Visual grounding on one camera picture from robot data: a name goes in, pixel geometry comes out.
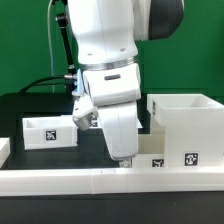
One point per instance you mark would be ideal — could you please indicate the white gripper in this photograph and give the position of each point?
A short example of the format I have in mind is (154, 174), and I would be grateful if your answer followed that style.
(115, 93)

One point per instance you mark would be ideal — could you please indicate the white front drawer tray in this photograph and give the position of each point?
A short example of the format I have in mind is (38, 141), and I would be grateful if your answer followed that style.
(150, 152)

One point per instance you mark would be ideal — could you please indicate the white drawer tray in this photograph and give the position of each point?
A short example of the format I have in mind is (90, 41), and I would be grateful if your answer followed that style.
(49, 132)
(150, 152)

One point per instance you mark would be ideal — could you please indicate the white drawer cabinet box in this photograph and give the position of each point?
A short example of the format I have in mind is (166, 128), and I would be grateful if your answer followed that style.
(194, 128)

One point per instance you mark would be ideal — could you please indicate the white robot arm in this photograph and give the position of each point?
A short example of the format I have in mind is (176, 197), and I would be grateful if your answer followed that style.
(106, 32)

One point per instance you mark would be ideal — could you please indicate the white left fence block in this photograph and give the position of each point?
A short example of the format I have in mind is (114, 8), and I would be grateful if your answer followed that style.
(4, 150)

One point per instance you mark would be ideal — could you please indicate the white front fence wall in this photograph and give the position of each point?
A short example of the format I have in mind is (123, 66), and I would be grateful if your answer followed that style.
(112, 180)

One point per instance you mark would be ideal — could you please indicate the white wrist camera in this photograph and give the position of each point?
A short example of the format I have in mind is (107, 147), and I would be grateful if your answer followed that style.
(83, 111)

